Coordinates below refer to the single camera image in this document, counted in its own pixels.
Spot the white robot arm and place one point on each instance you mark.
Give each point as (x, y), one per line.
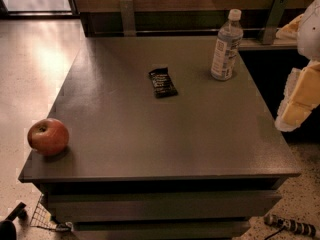
(308, 42)

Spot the wire mesh basket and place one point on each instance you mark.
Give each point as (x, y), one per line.
(43, 219)

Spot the metal bracket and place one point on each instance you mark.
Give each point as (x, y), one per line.
(128, 18)
(267, 34)

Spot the black and white power strip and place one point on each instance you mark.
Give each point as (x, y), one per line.
(293, 226)

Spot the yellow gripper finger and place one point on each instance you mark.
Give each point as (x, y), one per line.
(301, 97)
(290, 30)

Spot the red apple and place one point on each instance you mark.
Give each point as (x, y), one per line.
(48, 137)

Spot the right metal bracket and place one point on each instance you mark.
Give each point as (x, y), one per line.
(267, 34)

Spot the left metal bracket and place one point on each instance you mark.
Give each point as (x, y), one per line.
(128, 18)

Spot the grey drawer cabinet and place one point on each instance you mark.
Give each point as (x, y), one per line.
(195, 166)

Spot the black object at corner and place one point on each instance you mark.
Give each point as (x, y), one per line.
(7, 227)

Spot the clear plastic water bottle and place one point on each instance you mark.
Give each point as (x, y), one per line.
(226, 48)

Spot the black snack bar wrapper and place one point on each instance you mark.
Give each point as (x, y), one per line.
(162, 83)

